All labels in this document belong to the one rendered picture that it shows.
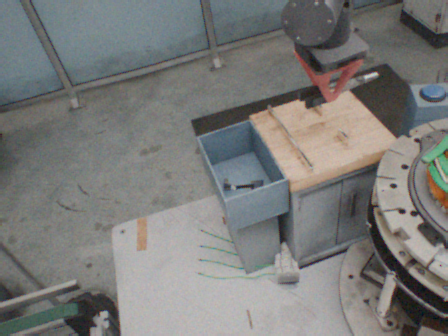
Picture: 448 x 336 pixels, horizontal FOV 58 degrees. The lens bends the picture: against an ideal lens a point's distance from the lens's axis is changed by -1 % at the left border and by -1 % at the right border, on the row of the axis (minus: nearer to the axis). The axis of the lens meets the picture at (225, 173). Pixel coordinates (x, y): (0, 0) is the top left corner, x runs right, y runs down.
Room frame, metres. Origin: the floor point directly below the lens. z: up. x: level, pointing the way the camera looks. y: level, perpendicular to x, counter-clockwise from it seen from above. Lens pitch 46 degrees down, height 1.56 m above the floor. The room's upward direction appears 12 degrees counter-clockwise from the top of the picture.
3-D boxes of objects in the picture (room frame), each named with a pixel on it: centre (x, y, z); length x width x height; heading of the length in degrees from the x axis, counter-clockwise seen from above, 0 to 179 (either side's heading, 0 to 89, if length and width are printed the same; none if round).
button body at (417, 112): (0.59, -0.43, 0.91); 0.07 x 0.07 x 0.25; 77
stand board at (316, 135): (0.53, -0.18, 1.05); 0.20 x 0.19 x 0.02; 100
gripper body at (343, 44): (0.47, -0.17, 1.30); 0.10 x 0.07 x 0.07; 10
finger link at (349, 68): (0.47, -0.17, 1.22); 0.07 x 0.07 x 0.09; 10
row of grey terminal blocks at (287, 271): (0.43, -0.09, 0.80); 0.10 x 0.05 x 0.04; 171
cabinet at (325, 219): (0.53, -0.18, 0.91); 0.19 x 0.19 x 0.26; 10
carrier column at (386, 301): (0.29, -0.23, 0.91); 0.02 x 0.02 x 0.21
